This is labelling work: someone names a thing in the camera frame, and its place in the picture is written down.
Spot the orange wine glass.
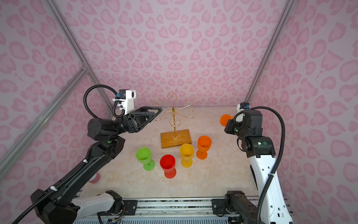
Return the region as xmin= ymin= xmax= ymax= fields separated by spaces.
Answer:
xmin=220 ymin=114 xmax=234 ymax=127
xmin=196 ymin=136 xmax=212 ymax=160

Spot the green plastic wine glass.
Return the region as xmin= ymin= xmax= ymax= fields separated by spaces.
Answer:
xmin=136 ymin=147 xmax=155 ymax=171

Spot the orange wine glass front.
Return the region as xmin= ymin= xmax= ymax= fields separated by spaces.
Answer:
xmin=196 ymin=136 xmax=212 ymax=160

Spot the red plastic wine glass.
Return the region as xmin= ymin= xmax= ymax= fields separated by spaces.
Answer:
xmin=160 ymin=155 xmax=177 ymax=179

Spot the yellow plastic wine glass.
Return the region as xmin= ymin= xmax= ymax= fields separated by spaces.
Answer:
xmin=180 ymin=143 xmax=195 ymax=168

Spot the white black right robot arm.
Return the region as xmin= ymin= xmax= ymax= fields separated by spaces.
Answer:
xmin=212 ymin=103 xmax=294 ymax=224

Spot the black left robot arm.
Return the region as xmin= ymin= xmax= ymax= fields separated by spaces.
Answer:
xmin=30 ymin=106 xmax=162 ymax=224

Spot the wooden rack base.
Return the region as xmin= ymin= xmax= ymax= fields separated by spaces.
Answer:
xmin=160 ymin=129 xmax=192 ymax=148

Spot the pink white tape roll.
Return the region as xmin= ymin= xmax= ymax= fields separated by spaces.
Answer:
xmin=88 ymin=172 xmax=101 ymax=184

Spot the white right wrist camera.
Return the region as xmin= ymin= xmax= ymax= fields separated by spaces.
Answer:
xmin=234 ymin=102 xmax=250 ymax=123

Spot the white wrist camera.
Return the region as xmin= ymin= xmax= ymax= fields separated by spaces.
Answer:
xmin=112 ymin=89 xmax=137 ymax=115
xmin=234 ymin=102 xmax=250 ymax=123

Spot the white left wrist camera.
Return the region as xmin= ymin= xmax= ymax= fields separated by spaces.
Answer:
xmin=112 ymin=89 xmax=137 ymax=115

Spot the gold wire glass rack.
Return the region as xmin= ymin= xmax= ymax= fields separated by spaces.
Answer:
xmin=153 ymin=92 xmax=196 ymax=132

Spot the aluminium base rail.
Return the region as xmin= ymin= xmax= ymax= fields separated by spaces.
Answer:
xmin=72 ymin=195 xmax=289 ymax=224

